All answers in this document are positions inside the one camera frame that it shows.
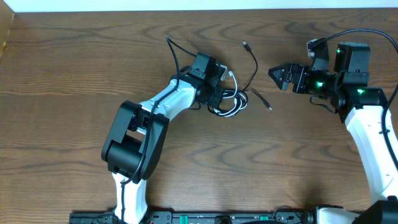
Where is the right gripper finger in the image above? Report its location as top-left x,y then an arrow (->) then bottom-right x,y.
270,73 -> 290,91
268,63 -> 292,75

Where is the black USB cable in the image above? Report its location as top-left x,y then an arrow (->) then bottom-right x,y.
188,40 -> 273,116

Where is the white USB cable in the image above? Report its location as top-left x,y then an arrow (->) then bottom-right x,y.
217,70 -> 249,118

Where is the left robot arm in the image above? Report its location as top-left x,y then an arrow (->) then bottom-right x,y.
101,52 -> 232,223

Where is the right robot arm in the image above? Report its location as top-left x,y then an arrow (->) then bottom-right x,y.
268,39 -> 397,223

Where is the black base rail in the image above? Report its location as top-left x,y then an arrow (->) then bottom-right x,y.
68,208 -> 317,224

